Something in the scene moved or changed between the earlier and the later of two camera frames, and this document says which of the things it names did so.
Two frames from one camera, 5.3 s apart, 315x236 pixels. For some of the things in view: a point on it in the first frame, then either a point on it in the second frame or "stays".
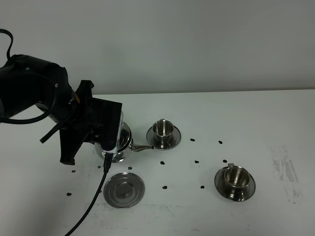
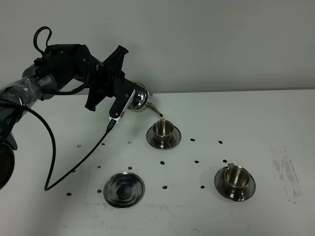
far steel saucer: x=164 y=142 stays
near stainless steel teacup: x=236 y=179 stays
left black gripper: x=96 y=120 → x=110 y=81
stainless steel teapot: x=125 y=145 → x=139 y=100
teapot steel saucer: x=124 y=191 stays
